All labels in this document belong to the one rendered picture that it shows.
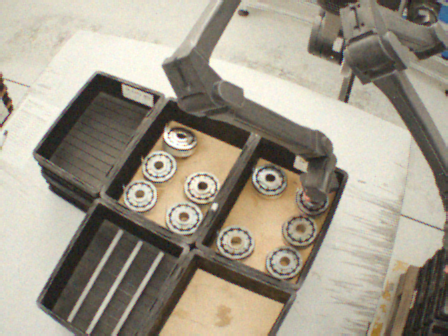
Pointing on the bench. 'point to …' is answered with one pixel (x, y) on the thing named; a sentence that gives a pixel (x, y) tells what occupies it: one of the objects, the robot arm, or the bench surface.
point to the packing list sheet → (26, 130)
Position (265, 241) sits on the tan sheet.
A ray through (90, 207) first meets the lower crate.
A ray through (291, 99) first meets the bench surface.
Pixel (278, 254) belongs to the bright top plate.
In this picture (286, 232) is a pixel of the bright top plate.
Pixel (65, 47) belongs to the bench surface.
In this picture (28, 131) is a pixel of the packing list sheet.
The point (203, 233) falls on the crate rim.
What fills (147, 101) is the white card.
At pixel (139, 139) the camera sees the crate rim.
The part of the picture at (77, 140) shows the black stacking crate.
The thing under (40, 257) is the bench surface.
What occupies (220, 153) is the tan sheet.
